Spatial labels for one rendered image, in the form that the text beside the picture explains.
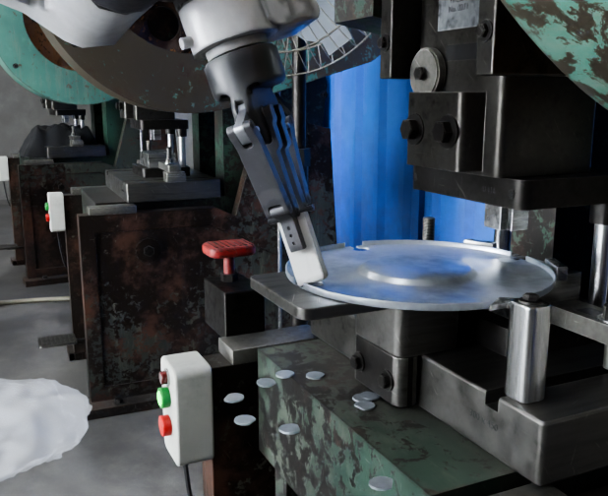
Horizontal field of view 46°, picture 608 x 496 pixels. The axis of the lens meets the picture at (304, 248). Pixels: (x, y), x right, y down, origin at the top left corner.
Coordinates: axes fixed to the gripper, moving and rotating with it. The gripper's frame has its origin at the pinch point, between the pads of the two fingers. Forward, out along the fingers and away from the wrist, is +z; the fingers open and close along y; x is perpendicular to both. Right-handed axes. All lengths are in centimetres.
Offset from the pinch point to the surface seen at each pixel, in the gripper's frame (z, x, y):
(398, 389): 17.3, 4.4, -2.5
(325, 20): -35, -10, -81
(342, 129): -20, -64, -276
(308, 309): 4.8, 1.3, 7.0
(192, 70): -42, -58, -115
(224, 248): -0.4, -19.9, -23.4
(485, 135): -5.1, 19.6, -8.3
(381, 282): 6.0, 5.8, -3.2
